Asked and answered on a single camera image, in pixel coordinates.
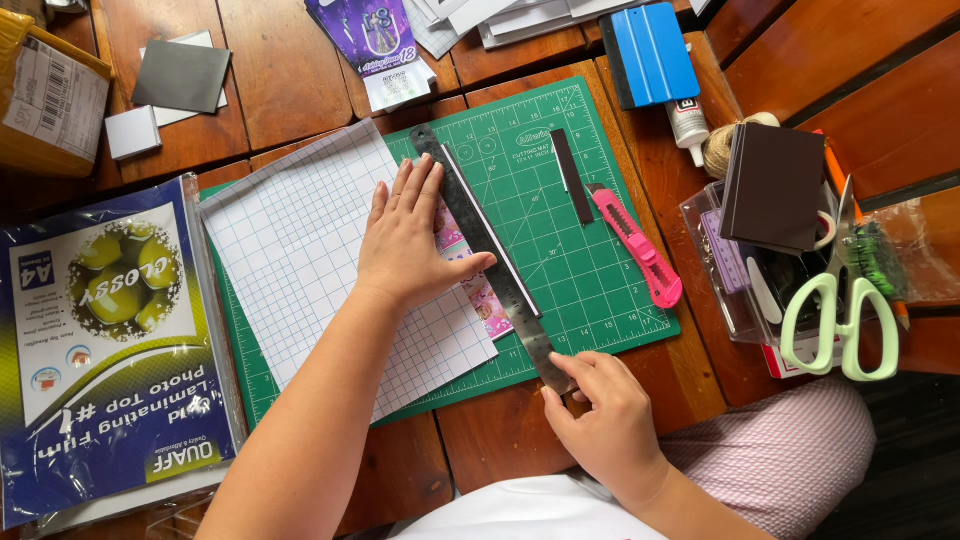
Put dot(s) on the person's right hand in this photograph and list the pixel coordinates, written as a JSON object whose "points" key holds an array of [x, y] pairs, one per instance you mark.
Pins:
{"points": [[611, 427]]}

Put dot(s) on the person's left hand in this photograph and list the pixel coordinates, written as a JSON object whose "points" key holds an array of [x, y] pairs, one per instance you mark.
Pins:
{"points": [[401, 244]]}

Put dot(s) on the steel ruler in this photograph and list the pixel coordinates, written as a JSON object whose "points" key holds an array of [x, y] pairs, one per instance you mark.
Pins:
{"points": [[495, 277]]}

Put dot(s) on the white grid-backed sheet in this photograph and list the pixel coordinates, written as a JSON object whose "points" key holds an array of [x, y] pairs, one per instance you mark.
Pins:
{"points": [[300, 247]]}

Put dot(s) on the long black white-edged strip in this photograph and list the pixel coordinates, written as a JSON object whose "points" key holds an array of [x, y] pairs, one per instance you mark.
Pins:
{"points": [[499, 240]]}

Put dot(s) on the pink printed photo sheet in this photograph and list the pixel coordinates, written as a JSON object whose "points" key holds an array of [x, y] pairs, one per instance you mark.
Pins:
{"points": [[484, 300]]}

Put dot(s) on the person's white shirt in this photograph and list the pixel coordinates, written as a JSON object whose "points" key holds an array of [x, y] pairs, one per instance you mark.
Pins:
{"points": [[525, 514]]}

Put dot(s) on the green cutting mat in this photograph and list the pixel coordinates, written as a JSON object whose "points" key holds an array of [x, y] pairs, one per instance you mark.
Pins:
{"points": [[570, 262]]}

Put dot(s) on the red and white box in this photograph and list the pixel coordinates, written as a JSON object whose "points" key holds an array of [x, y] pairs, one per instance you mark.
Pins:
{"points": [[776, 364]]}

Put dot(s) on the pink utility knife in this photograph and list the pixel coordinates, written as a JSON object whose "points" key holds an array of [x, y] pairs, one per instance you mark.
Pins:
{"points": [[637, 247]]}

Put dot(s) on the short dark magnet strip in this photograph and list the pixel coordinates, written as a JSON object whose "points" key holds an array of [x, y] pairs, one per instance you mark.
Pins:
{"points": [[572, 176]]}

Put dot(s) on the clear plastic organiser box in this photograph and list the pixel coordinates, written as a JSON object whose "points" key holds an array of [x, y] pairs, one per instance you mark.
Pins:
{"points": [[712, 255]]}

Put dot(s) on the white bone folder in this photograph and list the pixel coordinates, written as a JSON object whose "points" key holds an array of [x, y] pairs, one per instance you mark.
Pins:
{"points": [[763, 292]]}

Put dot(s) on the purple printed invitation card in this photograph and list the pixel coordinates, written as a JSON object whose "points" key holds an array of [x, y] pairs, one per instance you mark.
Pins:
{"points": [[371, 41]]}

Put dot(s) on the purple plastic ruler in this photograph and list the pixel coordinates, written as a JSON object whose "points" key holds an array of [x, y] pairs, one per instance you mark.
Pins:
{"points": [[726, 255]]}

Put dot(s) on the pile of white papers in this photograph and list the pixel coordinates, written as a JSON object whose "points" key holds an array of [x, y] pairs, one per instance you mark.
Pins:
{"points": [[525, 19]]}

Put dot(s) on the white square sheet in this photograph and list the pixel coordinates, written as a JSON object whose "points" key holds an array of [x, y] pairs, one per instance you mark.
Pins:
{"points": [[176, 118]]}

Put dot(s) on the pale green scissors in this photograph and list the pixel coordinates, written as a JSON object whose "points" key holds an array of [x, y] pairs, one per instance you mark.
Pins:
{"points": [[846, 300]]}

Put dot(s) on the grey square magnet sheet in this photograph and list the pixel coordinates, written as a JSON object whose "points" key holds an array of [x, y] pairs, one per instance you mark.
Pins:
{"points": [[180, 75]]}

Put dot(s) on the small white card stack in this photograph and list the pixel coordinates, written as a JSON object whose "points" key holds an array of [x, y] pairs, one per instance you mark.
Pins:
{"points": [[133, 133]]}

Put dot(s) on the stack of dark magnet sheets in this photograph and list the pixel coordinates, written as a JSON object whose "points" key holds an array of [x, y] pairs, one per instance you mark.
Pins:
{"points": [[776, 187]]}

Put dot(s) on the white tape roll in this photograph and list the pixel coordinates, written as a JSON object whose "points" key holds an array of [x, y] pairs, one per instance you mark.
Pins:
{"points": [[825, 229]]}

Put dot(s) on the ball of twine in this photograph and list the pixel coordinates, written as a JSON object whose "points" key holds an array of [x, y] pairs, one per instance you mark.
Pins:
{"points": [[718, 146]]}

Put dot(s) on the blue laminating film packet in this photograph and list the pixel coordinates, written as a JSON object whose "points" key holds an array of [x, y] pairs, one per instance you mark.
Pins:
{"points": [[112, 337]]}

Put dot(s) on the white glue bottle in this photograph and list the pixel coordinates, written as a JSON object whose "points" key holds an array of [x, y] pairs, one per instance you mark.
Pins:
{"points": [[686, 124]]}

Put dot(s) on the blue squeegee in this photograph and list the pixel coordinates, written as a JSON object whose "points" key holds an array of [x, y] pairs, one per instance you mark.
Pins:
{"points": [[652, 52]]}

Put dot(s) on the clear bag with green contents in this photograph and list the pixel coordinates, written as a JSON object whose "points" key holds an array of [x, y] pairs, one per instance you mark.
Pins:
{"points": [[922, 247]]}

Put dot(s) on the yellow parcel bag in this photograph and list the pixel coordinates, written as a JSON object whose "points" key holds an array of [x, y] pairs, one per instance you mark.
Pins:
{"points": [[45, 97]]}

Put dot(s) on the crumpled clear plastic wrap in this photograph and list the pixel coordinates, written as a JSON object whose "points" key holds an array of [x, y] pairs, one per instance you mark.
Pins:
{"points": [[112, 521]]}

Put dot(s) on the wooden bench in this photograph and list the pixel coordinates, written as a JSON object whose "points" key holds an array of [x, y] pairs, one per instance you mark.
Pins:
{"points": [[862, 75]]}

